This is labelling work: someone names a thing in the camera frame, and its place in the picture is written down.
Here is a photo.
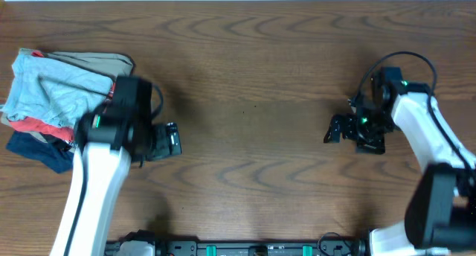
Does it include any beige folded shirt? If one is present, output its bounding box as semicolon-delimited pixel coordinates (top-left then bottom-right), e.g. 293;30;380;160
0;48;135;144

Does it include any navy folded garment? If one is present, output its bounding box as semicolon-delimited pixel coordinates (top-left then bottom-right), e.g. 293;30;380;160
6;131;74;173

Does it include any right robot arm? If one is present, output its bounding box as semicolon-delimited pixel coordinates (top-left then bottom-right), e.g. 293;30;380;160
324;80;475;255

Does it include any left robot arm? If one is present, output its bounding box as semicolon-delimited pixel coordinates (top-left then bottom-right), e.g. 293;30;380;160
51;108;181;255

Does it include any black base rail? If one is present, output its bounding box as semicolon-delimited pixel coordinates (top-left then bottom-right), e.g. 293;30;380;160
104;230;369;256

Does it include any light blue t-shirt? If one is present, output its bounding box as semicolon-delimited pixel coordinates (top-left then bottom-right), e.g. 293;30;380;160
2;54;112;127

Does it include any red printed t-shirt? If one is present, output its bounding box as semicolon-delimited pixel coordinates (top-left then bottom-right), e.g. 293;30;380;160
7;50;116;143

